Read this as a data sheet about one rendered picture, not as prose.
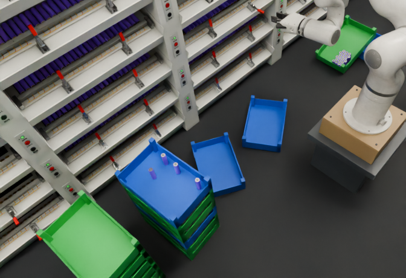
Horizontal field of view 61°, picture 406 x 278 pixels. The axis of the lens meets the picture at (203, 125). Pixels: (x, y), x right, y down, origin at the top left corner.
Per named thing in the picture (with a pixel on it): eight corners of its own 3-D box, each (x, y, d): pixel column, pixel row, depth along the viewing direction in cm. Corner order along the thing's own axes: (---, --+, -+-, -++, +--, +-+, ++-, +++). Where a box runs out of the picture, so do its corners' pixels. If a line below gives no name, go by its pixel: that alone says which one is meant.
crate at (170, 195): (212, 187, 130) (211, 177, 123) (176, 229, 121) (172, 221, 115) (156, 147, 143) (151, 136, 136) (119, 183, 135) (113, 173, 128)
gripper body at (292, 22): (298, 40, 155) (278, 32, 162) (313, 28, 159) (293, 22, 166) (298, 25, 150) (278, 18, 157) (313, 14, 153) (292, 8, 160)
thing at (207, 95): (269, 57, 215) (277, 45, 202) (196, 113, 195) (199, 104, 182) (247, 35, 219) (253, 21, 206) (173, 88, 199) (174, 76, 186)
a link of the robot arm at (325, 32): (317, 14, 152) (304, 23, 148) (344, 23, 144) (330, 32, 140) (316, 32, 158) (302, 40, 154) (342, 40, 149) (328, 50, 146)
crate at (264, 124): (280, 152, 181) (281, 144, 175) (241, 147, 186) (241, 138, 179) (286, 108, 198) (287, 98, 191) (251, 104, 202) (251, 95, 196)
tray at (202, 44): (273, 3, 184) (279, -10, 175) (186, 63, 164) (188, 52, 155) (247, -22, 188) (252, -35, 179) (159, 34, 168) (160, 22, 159)
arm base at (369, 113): (401, 119, 141) (422, 88, 126) (369, 142, 136) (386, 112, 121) (364, 92, 151) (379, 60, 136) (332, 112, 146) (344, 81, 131)
